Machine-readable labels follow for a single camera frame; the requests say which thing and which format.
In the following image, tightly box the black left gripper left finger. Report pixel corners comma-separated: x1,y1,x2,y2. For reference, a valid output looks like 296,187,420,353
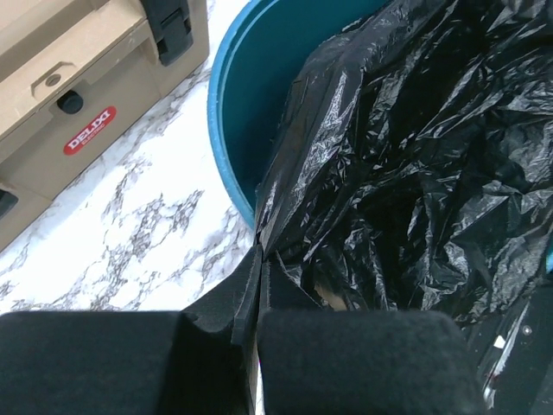
1,247,262,414

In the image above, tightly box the teal plastic trash bin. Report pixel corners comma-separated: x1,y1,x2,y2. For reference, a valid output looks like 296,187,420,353
207,0,383,228

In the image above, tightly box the black plastic trash bag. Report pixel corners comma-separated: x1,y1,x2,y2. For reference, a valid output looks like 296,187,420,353
256,1,552,324

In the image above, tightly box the black blue-ribbed left gripper right finger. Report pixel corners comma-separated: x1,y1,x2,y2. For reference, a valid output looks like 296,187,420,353
257,263,486,414

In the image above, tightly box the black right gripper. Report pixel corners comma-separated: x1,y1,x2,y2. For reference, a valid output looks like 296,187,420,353
463,276,552,415

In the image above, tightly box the tan plastic toolbox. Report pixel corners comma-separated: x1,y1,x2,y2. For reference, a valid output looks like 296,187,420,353
1,0,209,246

